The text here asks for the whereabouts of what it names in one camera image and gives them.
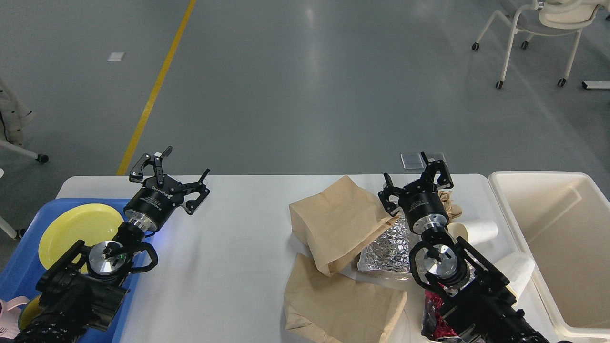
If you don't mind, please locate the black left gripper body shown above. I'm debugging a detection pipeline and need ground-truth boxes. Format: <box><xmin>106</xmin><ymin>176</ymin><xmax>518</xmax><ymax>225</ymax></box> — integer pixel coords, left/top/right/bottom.
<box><xmin>124</xmin><ymin>184</ymin><xmax>184</xmax><ymax>233</ymax></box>

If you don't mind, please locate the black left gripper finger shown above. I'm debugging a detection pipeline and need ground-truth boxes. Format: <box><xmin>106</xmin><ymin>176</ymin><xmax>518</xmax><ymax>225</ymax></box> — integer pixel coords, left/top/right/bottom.
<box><xmin>179</xmin><ymin>169</ymin><xmax>211</xmax><ymax>215</ymax></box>
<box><xmin>129</xmin><ymin>146</ymin><xmax>179</xmax><ymax>191</ymax></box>

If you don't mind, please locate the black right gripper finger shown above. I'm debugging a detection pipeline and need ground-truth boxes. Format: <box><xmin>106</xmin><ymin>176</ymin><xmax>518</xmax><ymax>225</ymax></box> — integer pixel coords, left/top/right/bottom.
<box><xmin>378</xmin><ymin>173</ymin><xmax>406</xmax><ymax>216</ymax></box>
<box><xmin>420</xmin><ymin>152</ymin><xmax>454</xmax><ymax>192</ymax></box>

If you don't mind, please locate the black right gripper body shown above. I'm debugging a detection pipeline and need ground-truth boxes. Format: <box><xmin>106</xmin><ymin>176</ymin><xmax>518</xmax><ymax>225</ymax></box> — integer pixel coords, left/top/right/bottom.
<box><xmin>398</xmin><ymin>190</ymin><xmax>449</xmax><ymax>236</ymax></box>

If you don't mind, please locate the yellow plastic plate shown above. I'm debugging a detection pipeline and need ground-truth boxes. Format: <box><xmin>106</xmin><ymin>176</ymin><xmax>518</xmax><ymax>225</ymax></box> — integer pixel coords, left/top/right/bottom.
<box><xmin>38</xmin><ymin>203</ymin><xmax>124</xmax><ymax>270</ymax></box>

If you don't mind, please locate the brown paper bag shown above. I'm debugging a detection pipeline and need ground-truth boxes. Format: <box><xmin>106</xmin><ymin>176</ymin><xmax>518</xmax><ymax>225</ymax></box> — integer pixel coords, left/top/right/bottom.
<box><xmin>284</xmin><ymin>254</ymin><xmax>407</xmax><ymax>343</ymax></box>
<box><xmin>288</xmin><ymin>175</ymin><xmax>398</xmax><ymax>277</ymax></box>

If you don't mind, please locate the teal green mug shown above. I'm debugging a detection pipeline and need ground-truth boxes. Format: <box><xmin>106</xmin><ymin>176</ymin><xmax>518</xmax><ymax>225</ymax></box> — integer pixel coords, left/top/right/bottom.
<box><xmin>18</xmin><ymin>294</ymin><xmax>41</xmax><ymax>331</ymax></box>

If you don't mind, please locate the pink mug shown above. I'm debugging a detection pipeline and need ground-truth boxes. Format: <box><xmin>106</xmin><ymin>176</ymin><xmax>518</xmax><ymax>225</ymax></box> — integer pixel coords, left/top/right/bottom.
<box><xmin>0</xmin><ymin>296</ymin><xmax>29</xmax><ymax>339</ymax></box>

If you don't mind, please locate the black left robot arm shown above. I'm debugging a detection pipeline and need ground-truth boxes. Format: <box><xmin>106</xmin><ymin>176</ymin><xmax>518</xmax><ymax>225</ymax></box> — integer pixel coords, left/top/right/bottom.
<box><xmin>1</xmin><ymin>146</ymin><xmax>211</xmax><ymax>343</ymax></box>

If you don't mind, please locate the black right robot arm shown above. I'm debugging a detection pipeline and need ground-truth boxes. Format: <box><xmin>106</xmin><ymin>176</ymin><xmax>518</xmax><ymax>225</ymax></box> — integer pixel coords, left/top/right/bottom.
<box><xmin>378</xmin><ymin>152</ymin><xmax>547</xmax><ymax>343</ymax></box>

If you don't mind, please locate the crumpled brown paper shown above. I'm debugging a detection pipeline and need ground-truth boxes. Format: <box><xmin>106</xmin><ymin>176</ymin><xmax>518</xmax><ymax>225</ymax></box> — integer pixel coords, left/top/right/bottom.
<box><xmin>437</xmin><ymin>190</ymin><xmax>463</xmax><ymax>223</ymax></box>

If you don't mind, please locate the metal floor socket plate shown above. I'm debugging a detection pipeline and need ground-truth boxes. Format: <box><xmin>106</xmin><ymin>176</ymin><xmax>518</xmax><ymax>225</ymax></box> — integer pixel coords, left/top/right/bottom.
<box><xmin>400</xmin><ymin>152</ymin><xmax>449</xmax><ymax>170</ymax></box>

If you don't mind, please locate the crumpled aluminium foil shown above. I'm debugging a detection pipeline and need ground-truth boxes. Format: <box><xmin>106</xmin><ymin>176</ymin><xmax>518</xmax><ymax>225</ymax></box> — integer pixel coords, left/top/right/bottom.
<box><xmin>357</xmin><ymin>213</ymin><xmax>420</xmax><ymax>280</ymax></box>

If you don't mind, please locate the upper white paper cup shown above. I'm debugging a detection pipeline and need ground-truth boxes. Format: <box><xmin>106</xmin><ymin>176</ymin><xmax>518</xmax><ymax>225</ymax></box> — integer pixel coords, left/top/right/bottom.
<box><xmin>448</xmin><ymin>220</ymin><xmax>498</xmax><ymax>245</ymax></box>

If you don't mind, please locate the white paper cup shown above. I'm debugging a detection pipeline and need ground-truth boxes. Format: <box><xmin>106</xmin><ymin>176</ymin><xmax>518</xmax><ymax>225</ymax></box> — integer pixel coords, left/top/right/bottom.
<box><xmin>494</xmin><ymin>252</ymin><xmax>536</xmax><ymax>309</ymax></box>
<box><xmin>448</xmin><ymin>220</ymin><xmax>498</xmax><ymax>245</ymax></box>

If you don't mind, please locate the white chair leg with caster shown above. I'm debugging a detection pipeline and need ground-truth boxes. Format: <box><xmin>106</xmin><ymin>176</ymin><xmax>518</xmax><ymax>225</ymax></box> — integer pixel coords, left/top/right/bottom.
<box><xmin>0</xmin><ymin>140</ymin><xmax>49</xmax><ymax>164</ymax></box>

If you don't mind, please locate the lower white paper cup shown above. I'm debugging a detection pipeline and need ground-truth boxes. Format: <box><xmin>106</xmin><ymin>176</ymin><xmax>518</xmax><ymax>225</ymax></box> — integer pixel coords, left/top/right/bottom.
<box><xmin>494</xmin><ymin>252</ymin><xmax>536</xmax><ymax>309</ymax></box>

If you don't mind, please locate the beige plastic bin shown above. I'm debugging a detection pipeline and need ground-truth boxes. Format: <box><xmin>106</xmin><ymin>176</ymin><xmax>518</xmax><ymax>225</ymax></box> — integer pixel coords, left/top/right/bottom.
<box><xmin>488</xmin><ymin>171</ymin><xmax>610</xmax><ymax>343</ymax></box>

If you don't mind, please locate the red foil snack wrapper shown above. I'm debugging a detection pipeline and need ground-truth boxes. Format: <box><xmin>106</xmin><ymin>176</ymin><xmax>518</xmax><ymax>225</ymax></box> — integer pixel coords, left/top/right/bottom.
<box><xmin>421</xmin><ymin>290</ymin><xmax>460</xmax><ymax>343</ymax></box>

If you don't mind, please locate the white polka-dot cloth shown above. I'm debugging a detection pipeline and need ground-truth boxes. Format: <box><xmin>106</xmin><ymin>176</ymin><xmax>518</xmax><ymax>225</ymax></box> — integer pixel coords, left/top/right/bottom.
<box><xmin>0</xmin><ymin>80</ymin><xmax>36</xmax><ymax>146</ymax></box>

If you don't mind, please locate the blue plastic tray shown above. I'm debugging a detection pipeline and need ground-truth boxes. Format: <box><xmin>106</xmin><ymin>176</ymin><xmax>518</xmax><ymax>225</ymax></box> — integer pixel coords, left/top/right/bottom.
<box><xmin>1</xmin><ymin>198</ymin><xmax>139</xmax><ymax>343</ymax></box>

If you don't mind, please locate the white bar on floor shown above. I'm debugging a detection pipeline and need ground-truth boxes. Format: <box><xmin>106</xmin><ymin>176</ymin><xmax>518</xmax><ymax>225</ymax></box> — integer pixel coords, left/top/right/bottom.
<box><xmin>581</xmin><ymin>81</ymin><xmax>610</xmax><ymax>91</ymax></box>

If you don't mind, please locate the white rolling chair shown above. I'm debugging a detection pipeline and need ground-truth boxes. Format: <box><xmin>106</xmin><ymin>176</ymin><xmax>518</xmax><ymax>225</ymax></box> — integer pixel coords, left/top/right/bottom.
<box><xmin>471</xmin><ymin>0</ymin><xmax>609</xmax><ymax>89</ymax></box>

